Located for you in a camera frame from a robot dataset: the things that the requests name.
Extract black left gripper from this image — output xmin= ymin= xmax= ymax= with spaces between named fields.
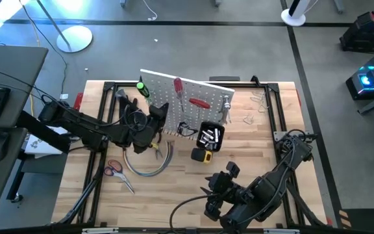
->
xmin=127 ymin=103 xmax=170 ymax=155

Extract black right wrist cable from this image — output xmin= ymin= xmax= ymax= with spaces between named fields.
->
xmin=169 ymin=194 xmax=214 ymax=232

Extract black glove with green cuff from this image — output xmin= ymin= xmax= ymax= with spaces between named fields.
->
xmin=116 ymin=89 xmax=139 ymax=131

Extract red handled scissors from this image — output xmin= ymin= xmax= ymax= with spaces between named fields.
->
xmin=103 ymin=159 xmax=136 ymax=195

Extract black upright post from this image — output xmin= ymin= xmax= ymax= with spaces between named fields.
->
xmin=16 ymin=111 xmax=72 ymax=153

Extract black plastic bin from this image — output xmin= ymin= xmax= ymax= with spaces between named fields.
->
xmin=195 ymin=121 xmax=226 ymax=153

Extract tower fan on round base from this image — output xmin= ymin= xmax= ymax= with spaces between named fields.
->
xmin=280 ymin=0 xmax=312 ymax=27

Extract black mat with orange stripes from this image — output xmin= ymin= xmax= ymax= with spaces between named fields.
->
xmin=338 ymin=207 xmax=374 ymax=234

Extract floor stand with round base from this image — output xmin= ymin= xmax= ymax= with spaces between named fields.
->
xmin=36 ymin=0 xmax=94 ymax=53

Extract white cable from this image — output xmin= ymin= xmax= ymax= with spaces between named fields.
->
xmin=141 ymin=0 xmax=158 ymax=21

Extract white perforated peg board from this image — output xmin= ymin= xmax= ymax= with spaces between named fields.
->
xmin=140 ymin=68 xmax=236 ymax=141

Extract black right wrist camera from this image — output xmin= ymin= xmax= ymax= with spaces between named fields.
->
xmin=225 ymin=161 xmax=241 ymax=178

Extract coloured wire bundle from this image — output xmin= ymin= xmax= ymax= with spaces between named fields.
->
xmin=123 ymin=139 xmax=175 ymax=178

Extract black crate with red lid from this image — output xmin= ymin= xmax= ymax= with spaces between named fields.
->
xmin=338 ymin=10 xmax=374 ymax=53

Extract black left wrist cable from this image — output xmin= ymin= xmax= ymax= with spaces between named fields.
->
xmin=123 ymin=109 xmax=149 ymax=133

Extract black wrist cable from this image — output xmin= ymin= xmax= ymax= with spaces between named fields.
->
xmin=123 ymin=109 xmax=149 ymax=133
xmin=169 ymin=194 xmax=214 ymax=232

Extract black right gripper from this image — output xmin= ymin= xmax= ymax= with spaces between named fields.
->
xmin=200 ymin=172 xmax=250 ymax=222

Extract black floor cable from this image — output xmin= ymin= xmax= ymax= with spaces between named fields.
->
xmin=17 ymin=0 xmax=68 ymax=97

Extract computer with coloured lights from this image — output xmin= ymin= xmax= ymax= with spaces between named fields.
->
xmin=345 ymin=48 xmax=374 ymax=101

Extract clear black-framed safety glasses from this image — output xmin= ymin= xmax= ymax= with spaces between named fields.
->
xmin=176 ymin=122 xmax=199 ymax=137

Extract clear red Husky screwdriver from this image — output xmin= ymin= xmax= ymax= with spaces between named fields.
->
xmin=173 ymin=77 xmax=185 ymax=113

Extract black aluminium table frame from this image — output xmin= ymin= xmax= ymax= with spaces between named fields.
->
xmin=49 ymin=74 xmax=329 ymax=234

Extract green and black screwdriver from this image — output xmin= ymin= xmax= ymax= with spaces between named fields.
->
xmin=136 ymin=81 xmax=152 ymax=105

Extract yellow black tape measure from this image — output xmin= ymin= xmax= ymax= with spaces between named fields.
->
xmin=190 ymin=148 xmax=213 ymax=164

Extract small red handled tool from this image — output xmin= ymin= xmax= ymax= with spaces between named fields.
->
xmin=188 ymin=97 xmax=212 ymax=120

